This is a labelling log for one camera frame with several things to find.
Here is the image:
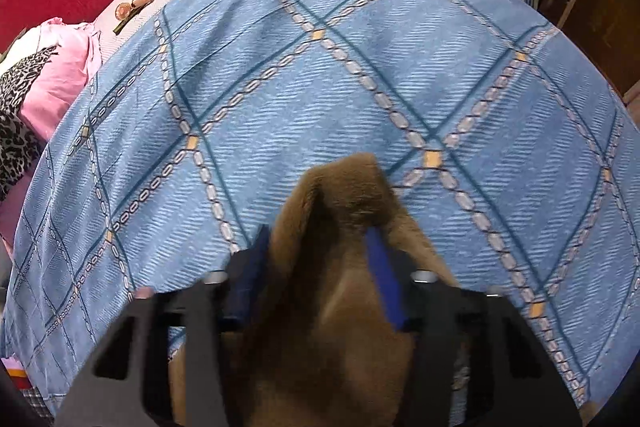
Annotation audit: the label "pink pillow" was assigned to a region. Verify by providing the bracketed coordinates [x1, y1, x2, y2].
[20, 18, 103, 142]

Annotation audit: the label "wooden hairbrush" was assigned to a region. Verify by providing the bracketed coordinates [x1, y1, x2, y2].
[114, 0, 167, 36]

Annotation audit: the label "plaid pillow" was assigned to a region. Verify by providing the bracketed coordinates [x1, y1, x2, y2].
[20, 387, 56, 422]

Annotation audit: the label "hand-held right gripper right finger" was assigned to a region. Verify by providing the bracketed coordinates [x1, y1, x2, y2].
[364, 227, 583, 427]

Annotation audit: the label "leopard print pillow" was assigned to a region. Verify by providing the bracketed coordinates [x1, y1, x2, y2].
[0, 44, 58, 202]

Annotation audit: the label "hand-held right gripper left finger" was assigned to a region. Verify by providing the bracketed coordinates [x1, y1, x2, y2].
[54, 224, 273, 427]

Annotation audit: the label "blue chain-pattern blanket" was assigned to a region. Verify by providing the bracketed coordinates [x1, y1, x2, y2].
[0, 0, 640, 427]

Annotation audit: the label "brown fleece pants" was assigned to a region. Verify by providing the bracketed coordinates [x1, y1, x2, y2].
[167, 152, 463, 427]

